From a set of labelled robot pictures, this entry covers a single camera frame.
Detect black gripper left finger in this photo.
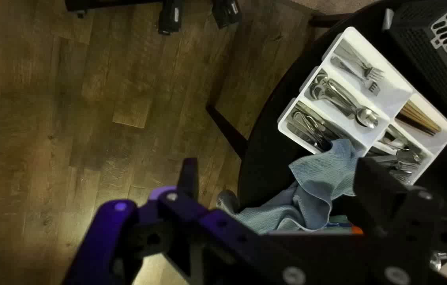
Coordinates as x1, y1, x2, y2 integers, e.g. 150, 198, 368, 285
62, 157, 288, 285

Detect metal spoons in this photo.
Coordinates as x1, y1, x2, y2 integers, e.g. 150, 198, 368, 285
308, 73, 381, 131

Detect metal knives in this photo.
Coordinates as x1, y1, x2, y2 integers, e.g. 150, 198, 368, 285
286, 101, 335, 152

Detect white plastic cutlery tray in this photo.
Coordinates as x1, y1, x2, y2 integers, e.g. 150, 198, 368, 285
276, 25, 447, 187

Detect wooden chopsticks bundle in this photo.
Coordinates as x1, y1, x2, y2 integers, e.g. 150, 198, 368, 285
395, 98, 444, 136

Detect dark wooden table leg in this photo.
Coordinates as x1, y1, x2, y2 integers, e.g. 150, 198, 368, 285
204, 101, 250, 160

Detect black stand foot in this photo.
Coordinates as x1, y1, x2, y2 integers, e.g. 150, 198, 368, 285
158, 0, 186, 36
212, 0, 243, 30

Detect black round table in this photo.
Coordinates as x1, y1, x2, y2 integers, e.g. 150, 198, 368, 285
237, 0, 447, 212

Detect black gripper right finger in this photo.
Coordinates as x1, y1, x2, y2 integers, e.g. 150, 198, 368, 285
284, 157, 447, 285

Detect blue cloth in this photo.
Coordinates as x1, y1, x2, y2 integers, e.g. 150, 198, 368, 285
229, 138, 363, 234

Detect metal forks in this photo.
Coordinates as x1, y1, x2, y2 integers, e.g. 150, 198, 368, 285
332, 41, 385, 96

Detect small metal utensils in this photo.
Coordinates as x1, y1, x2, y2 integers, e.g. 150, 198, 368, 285
374, 133, 425, 176

